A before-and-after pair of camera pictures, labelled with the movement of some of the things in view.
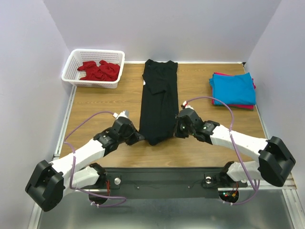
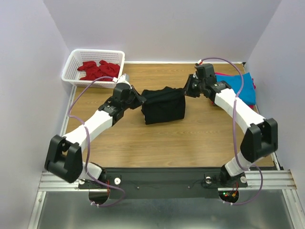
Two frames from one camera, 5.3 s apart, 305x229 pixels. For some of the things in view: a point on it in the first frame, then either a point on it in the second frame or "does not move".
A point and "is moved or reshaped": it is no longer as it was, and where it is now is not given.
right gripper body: [180, 127] → [190, 85]
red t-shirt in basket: [104, 71] does not move
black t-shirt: [159, 115] is moved or reshaped
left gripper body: [131, 137] → [126, 103]
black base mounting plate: [169, 182] does not move
